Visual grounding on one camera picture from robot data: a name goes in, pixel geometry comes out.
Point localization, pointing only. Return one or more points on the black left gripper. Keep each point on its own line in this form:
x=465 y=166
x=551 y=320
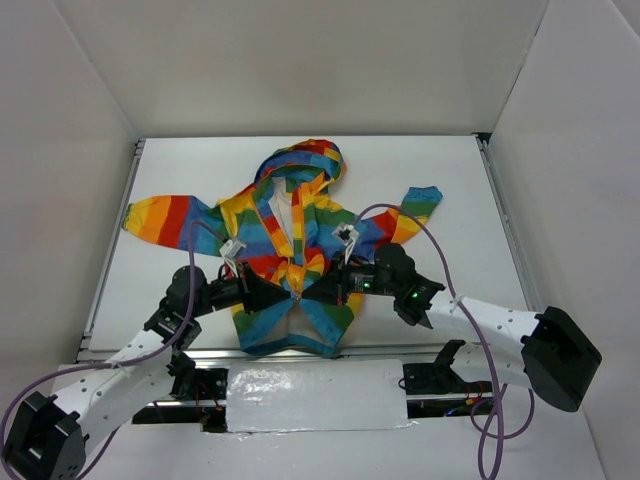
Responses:
x=246 y=288

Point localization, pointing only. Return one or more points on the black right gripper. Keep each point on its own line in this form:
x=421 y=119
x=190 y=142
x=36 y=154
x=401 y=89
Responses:
x=341 y=279

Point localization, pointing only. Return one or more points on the rainbow striped hooded jacket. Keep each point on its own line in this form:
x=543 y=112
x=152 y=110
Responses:
x=286 y=219

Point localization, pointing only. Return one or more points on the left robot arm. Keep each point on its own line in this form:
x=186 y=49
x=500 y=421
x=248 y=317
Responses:
x=52 y=436

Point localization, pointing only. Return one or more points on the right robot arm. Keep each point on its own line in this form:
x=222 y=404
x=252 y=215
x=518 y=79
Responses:
x=548 y=352

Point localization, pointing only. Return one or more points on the white foil covered panel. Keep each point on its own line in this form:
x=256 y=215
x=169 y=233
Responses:
x=337 y=395

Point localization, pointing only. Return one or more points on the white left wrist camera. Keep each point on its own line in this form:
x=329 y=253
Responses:
x=231 y=248

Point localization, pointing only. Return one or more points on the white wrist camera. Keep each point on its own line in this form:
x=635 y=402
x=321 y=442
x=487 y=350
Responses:
x=231 y=248
x=348 y=236

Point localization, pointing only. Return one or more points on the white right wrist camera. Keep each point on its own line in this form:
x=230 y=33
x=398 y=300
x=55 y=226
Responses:
x=348 y=236

